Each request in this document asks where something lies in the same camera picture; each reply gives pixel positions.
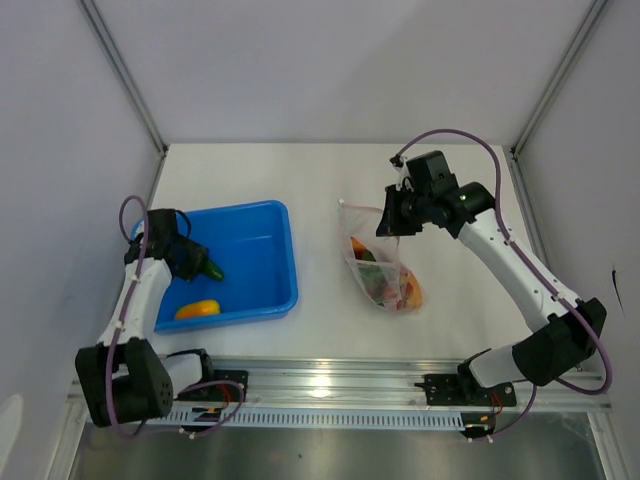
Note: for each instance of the aluminium frame post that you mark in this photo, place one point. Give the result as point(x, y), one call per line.
point(560, 73)
point(122, 73)

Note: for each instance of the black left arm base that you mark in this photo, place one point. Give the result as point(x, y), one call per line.
point(221, 386)

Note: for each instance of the left aluminium frame post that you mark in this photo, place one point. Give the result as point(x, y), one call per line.
point(122, 73)

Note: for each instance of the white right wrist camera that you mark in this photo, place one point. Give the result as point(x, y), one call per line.
point(404, 181)

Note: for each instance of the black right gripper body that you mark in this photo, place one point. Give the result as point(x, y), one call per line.
point(406, 213)

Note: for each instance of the red toy strawberry bunch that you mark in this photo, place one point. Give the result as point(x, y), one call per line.
point(390, 286)

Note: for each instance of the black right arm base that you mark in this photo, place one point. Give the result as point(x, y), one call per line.
point(449, 390)

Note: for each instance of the white slotted cable duct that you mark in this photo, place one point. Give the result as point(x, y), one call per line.
point(314, 418)

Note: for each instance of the blue plastic bin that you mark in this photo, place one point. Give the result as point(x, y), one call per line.
point(252, 244)

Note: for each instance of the clear zip top bag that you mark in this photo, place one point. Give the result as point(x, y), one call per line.
point(361, 222)

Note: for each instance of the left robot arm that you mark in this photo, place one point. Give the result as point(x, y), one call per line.
point(122, 378)

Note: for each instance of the right aluminium frame post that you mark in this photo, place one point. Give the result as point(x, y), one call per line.
point(560, 73)

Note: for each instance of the green toy cucumber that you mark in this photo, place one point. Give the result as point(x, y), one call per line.
point(212, 271)

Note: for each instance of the orange toy meat slice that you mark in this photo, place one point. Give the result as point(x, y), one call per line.
point(385, 251)

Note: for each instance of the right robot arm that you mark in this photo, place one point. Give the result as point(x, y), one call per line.
point(565, 329)

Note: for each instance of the yellow toy pepper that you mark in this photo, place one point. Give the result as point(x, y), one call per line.
point(198, 309)

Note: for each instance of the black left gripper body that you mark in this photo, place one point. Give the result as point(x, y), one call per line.
point(192, 256)

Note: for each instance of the aluminium mounting rail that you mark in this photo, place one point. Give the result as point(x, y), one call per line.
point(377, 384)

